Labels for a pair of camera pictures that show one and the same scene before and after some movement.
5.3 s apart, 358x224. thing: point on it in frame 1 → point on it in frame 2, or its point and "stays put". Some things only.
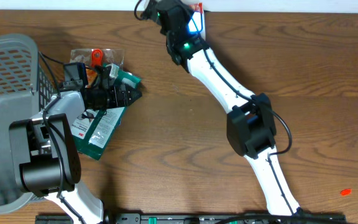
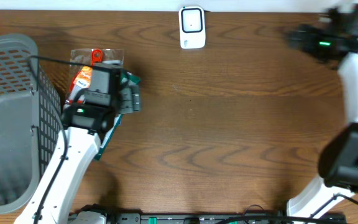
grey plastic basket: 16,81 stays put
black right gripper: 150,12 → 299,38
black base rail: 137,218 stays put
